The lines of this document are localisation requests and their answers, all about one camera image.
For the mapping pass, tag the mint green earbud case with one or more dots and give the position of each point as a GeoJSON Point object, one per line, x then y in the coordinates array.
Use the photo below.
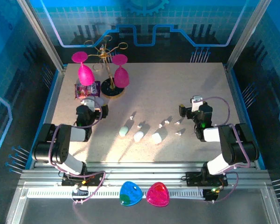
{"type": "Point", "coordinates": [123, 131]}

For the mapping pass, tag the white earbud case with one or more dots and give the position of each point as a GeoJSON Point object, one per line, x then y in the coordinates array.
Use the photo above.
{"type": "Point", "coordinates": [157, 137]}
{"type": "Point", "coordinates": [138, 136]}

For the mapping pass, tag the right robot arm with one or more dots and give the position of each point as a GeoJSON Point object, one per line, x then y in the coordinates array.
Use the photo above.
{"type": "Point", "coordinates": [233, 144]}

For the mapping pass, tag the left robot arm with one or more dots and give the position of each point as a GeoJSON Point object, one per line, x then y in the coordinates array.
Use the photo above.
{"type": "Point", "coordinates": [60, 144]}

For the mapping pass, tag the purple candy bag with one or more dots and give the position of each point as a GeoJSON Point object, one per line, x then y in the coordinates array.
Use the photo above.
{"type": "Point", "coordinates": [88, 91]}

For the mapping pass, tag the gold wine glass rack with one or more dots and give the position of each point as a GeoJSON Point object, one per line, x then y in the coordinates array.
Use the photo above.
{"type": "Point", "coordinates": [109, 91]}

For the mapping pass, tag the pink wine glass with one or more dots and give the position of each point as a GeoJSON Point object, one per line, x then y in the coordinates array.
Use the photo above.
{"type": "Point", "coordinates": [121, 78]}
{"type": "Point", "coordinates": [86, 75]}

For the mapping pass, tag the black controller board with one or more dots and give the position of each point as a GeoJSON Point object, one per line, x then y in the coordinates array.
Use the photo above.
{"type": "Point", "coordinates": [211, 197]}

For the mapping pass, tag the blue translucent plastic dish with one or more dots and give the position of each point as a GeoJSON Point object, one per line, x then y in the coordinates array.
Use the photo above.
{"type": "Point", "coordinates": [130, 193]}

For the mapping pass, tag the pink translucent plastic dish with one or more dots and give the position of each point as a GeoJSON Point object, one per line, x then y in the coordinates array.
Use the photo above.
{"type": "Point", "coordinates": [157, 194]}

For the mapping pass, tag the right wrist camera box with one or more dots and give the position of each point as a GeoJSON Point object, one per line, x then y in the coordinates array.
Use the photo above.
{"type": "Point", "coordinates": [196, 103]}

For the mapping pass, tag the aluminium side rail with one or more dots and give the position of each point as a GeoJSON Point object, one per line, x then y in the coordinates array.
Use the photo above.
{"type": "Point", "coordinates": [228, 71]}
{"type": "Point", "coordinates": [60, 72]}

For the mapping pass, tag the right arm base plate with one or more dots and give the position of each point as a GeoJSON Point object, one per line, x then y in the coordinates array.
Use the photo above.
{"type": "Point", "coordinates": [193, 178]}

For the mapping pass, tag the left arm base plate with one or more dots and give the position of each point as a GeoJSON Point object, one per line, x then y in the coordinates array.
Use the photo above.
{"type": "Point", "coordinates": [67, 180]}

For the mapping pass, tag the aluminium cross rail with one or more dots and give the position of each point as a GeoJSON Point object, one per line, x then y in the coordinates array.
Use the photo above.
{"type": "Point", "coordinates": [142, 172]}

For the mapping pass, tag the aluminium frame post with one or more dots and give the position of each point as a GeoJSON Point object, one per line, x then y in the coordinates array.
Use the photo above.
{"type": "Point", "coordinates": [249, 30]}
{"type": "Point", "coordinates": [38, 30]}

